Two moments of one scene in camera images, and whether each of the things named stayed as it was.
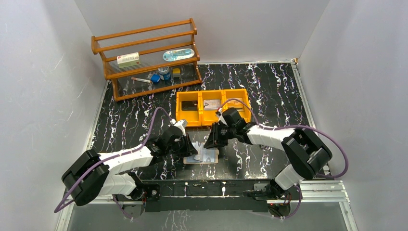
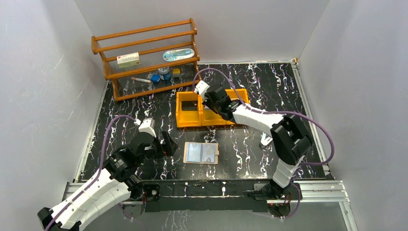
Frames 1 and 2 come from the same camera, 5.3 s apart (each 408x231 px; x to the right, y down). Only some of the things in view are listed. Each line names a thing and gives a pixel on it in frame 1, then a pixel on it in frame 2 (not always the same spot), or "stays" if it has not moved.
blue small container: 155,78 stays
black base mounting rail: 199,196 stays
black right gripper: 214,139 -> 207,100
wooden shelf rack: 150,59 stays
